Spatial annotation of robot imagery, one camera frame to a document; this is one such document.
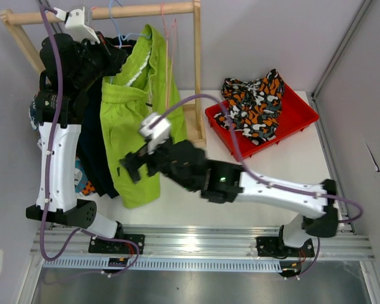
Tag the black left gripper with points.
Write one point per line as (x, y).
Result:
(114, 62)

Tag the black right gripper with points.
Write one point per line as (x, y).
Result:
(132, 162)

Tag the orange camouflage shorts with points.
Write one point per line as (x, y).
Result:
(254, 106)

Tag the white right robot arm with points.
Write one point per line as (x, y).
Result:
(224, 182)

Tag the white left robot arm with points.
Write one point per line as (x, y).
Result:
(70, 71)

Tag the black shorts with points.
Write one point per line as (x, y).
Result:
(123, 42)

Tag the navy blue shorts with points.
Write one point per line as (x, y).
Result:
(91, 147)

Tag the lime green shorts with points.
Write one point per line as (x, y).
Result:
(145, 85)

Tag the teal patterned shorts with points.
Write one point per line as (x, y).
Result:
(83, 186)

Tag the wooden clothes rack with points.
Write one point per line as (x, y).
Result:
(14, 23)

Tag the red plastic tray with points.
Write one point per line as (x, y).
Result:
(296, 116)

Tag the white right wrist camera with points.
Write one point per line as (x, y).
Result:
(155, 130)

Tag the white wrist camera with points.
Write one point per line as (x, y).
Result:
(77, 23)
(155, 130)

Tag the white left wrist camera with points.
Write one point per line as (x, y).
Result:
(77, 23)

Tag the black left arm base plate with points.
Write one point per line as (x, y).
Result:
(118, 248)

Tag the slotted white cable duct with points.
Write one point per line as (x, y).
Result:
(172, 264)

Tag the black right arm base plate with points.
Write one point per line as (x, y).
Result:
(272, 246)

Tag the aluminium mounting rail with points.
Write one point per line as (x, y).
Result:
(238, 243)

